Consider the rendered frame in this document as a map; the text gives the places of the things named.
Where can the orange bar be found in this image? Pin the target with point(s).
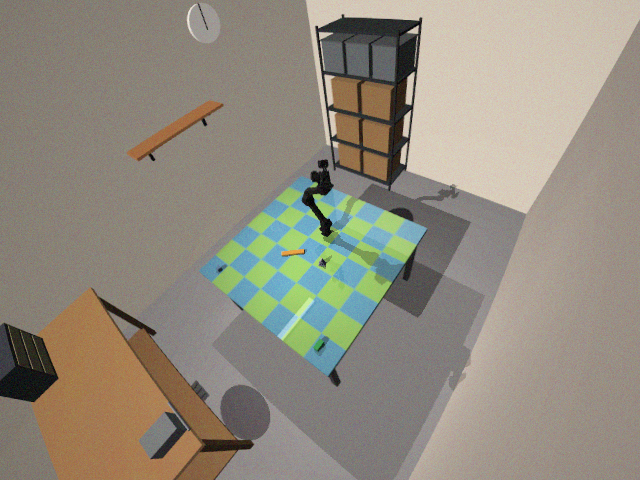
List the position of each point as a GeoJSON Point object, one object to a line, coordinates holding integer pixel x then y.
{"type": "Point", "coordinates": [292, 252]}

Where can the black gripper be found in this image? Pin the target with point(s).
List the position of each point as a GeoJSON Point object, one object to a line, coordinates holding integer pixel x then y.
{"type": "Point", "coordinates": [324, 176]}

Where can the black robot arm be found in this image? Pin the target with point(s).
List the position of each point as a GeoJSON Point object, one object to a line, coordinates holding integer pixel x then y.
{"type": "Point", "coordinates": [308, 200]}

